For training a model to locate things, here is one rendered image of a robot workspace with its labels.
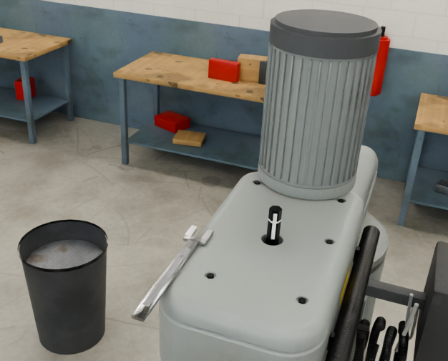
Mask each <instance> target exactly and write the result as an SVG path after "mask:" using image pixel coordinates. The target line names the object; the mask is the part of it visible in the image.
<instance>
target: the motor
mask: <svg viewBox="0 0 448 361"><path fill-rule="evenodd" d="M381 32H382V30H381V27H379V26H378V24H377V23H376V22H375V21H374V20H372V19H369V18H366V17H365V16H360V15H357V14H350V13H346V12H342V11H331V10H321V9H297V10H290V11H283V12H281V13H278V14H276V16H275V17H273V18H272V19H271V24H270V33H269V46H268V63H267V71H266V88H265V97H264V105H263V121H262V130H261V139H260V155H259V161H258V177H259V178H260V180H261V181H262V182H263V183H264V184H265V185H266V186H268V187H269V188H270V189H272V190H273V191H275V192H277V193H280V194H282V195H285V196H288V197H291V198H297V199H303V200H310V201H322V200H328V199H333V198H338V197H340V196H343V195H345V194H347V193H348V192H349V191H351V190H352V189H353V187H354V185H355V182H356V174H357V168H358V163H359V156H360V151H361V144H362V139H363V134H364V127H365V122H366V115H367V110H368V106H369V98H370V94H371V86H372V82H373V78H374V70H375V66H376V58H377V53H378V50H379V44H380V39H381Z"/></svg>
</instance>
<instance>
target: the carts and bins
mask: <svg viewBox="0 0 448 361"><path fill-rule="evenodd" d="M105 235H106V233H105V231H104V230H103V229H102V228H101V227H99V226H98V225H96V224H94V223H90V222H88V221H81V220H73V219H67V220H58V221H51V222H49V223H44V224H42V225H40V226H37V227H35V228H33V229H32V230H30V231H29V232H27V233H26V234H25V235H24V236H23V237H22V238H21V240H20V242H19V245H18V250H19V253H20V255H19V258H20V259H21V262H22V266H23V270H24V276H25V279H26V285H27V288H28V291H29V297H30V300H31V306H32V309H33V313H34V318H35V322H36V328H37V332H38V335H39V340H40V342H41V344H42V346H43V347H44V348H46V349H47V350H49V351H50V352H53V353H56V354H60V355H73V354H77V353H80V352H84V351H86V350H89V349H91V348H92V347H94V346H95V345H96V344H97V343H98V342H99V341H100V340H101V339H102V337H103V336H104V331H105V307H106V273H107V247H108V243H107V239H108V238H106V237H107V235H106V236H105Z"/></svg>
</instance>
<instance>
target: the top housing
mask: <svg viewBox="0 0 448 361"><path fill-rule="evenodd" d="M271 206H280V207H281V208H282V216H281V228H280V235H279V242H278V245H277V246H271V245H268V244H266V236H267V228H268V214H269V208H270V207H271ZM363 214H364V203H363V201H362V199H361V198H360V197H359V196H358V195H357V194H355V193H354V192H352V191H349V192H348V193H347V194H345V195H343V196H340V197H338V198H333V199H328V200H322V201H310V200H303V199H297V198H291V197H288V196H285V195H282V194H280V193H277V192H275V191H273V190H272V189H270V188H269V187H268V186H266V185H265V184H264V183H263V182H262V181H261V180H260V178H259V177H258V172H254V173H249V174H247V175H245V176H243V177H242V178H241V179H240V180H239V182H238V183H237V185H236V186H235V187H234V189H233V190H232V191H231V192H230V194H229V195H228V197H227V198H226V199H225V200H224V201H223V203H222V204H221V206H220V207H219V209H218V210H217V211H216V212H215V214H214V215H213V216H212V218H211V219H210V220H209V221H208V223H207V224H206V225H205V227H204V228H203V230H202V231H201V232H200V233H199V235H198V236H197V237H198V238H202V237H203V235H204V234H205V232H206V231H207V230H209V229H210V230H213V235H212V236H211V238H210V239H209V241H208V242H207V243H206V245H204V246H201V245H198V247H197V248H196V250H194V252H193V254H192V255H191V256H190V258H189V259H188V260H187V262H186V263H185V265H184V266H183V268H182V269H181V270H180V272H179V273H178V275H177V276H176V277H175V279H174V280H173V281H172V283H171V285H170V286H169V287H168V288H167V290H166V291H165V293H164V294H163V295H162V297H161V298H160V301H159V313H160V358H161V360H162V361H325V359H326V355H327V352H328V350H327V347H328V339H329V336H330V333H331V332H333V331H334V328H335V325H336V321H337V318H338V315H339V311H340V308H341V304H342V301H343V298H344V294H345V291H346V287H347V284H348V281H349V277H350V274H351V270H352V266H353V264H354V263H353V260H354V253H355V249H356V247H357V245H358V241H359V234H360V230H361V223H362V218H363Z"/></svg>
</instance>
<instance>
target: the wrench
mask: <svg viewBox="0 0 448 361"><path fill-rule="evenodd" d="M196 231H197V226H191V227H190V229H189V230H188V232H187V233H186V234H185V236H184V237H183V241H186V243H185V245H184V246H183V247H182V248H181V250H180V251H179V252H178V253H177V255H176V256H175V258H174V259H173V260H172V261H171V263H170V264H169V266H168V267H167V268H166V270H165V271H164V272H163V273H162V275H161V276H160V278H159V279H158V280H157V281H156V282H155V284H154V285H153V287H152V288H151V290H149V292H148V293H147V295H146V296H145V298H144V299H143V300H142V301H141V302H140V304H139V305H138V307H137V308H136V310H135V311H134V312H133V313H132V315H131V318H132V319H136V320H138V321H141V322H144V321H145V319H146V318H147V316H148V315H149V313H150V312H151V311H152V309H153V308H154V307H155V305H156V304H157V303H158V301H159V300H160V298H161V297H162V295H163V294H164V293H165V291H166V290H167V288H168V287H169V286H170V285H171V283H172V281H173V280H174V279H175V277H176V276H177V275H178V273H179V272H180V270H181V269H182V268H183V266H184V265H185V263H186V262H187V260H188V259H189V258H190V256H191V255H192V254H193V252H194V250H196V248H197V247H198V245H201V246H204V245H206V243H207V242H208V241H209V239H210V238H211V236H212V235H213V230H210V229H209V230H207V231H206V232H205V234H204V235H203V237H202V238H198V237H194V236H193V235H194V234H195V232H196Z"/></svg>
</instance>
